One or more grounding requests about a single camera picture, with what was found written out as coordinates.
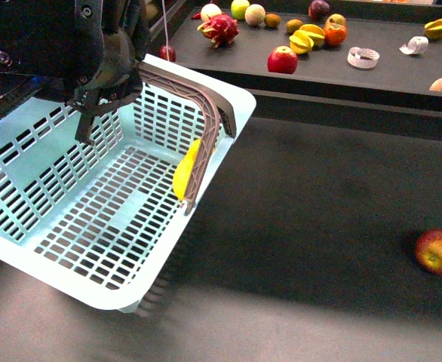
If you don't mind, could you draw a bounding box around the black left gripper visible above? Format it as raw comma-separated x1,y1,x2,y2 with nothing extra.
64,1,150,146

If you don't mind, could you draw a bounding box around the light blue plastic basket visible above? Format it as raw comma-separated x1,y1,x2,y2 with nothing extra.
0,53,258,314

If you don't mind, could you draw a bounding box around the yellow mango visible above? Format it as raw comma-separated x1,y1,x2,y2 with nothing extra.
172,138,216,203

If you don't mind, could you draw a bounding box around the brown basket handle front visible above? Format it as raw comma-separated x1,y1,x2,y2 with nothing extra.
136,62,224,216

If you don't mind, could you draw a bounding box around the dark brown basket handle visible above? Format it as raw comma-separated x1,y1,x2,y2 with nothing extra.
207,90,237,138

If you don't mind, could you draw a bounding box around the small red apple shelf edge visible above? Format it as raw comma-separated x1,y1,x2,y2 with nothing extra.
158,44,176,62

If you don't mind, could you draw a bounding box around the pink dragon fruit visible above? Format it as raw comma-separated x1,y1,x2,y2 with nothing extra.
197,14,239,48

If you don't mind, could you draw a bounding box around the white onion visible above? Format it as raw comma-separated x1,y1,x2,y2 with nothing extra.
200,3,222,22

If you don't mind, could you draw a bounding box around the green apple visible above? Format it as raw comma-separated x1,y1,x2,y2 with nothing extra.
230,0,250,21

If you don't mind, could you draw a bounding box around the beige cantaloupe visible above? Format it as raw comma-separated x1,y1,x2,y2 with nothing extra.
244,4,266,26

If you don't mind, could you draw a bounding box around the red apple on shelf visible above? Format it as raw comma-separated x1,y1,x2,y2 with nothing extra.
267,46,298,74

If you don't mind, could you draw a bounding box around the green brown kiwi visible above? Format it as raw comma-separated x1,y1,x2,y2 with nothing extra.
285,18,304,35

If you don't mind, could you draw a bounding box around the yellow starfruit left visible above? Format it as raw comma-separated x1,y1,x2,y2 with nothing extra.
289,30,314,55

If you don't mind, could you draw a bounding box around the yellow starfruit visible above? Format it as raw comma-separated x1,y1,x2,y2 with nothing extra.
289,30,314,55
424,18,442,40
299,24,325,47

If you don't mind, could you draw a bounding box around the yellow starfruit middle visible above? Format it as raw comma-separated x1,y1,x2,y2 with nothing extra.
299,24,325,47

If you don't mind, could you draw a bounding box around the dark purple fruit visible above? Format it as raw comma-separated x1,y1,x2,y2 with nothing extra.
308,0,330,20

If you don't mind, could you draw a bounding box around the orange persimmon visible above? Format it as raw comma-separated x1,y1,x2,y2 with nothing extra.
324,23,348,48

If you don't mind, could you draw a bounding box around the red yellow apple behind persimmon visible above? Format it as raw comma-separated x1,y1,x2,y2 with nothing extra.
326,14,347,26

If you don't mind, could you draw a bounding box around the black fruit shelf tray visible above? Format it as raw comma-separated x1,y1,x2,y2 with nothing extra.
161,1,442,112

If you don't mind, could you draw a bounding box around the yellow starfruit right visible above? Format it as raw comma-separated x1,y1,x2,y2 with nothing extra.
424,18,442,40

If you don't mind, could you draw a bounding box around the red apple on table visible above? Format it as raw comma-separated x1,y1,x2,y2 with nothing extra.
414,229,442,276

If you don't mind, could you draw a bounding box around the white hanging cable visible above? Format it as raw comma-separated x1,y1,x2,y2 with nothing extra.
161,0,171,61

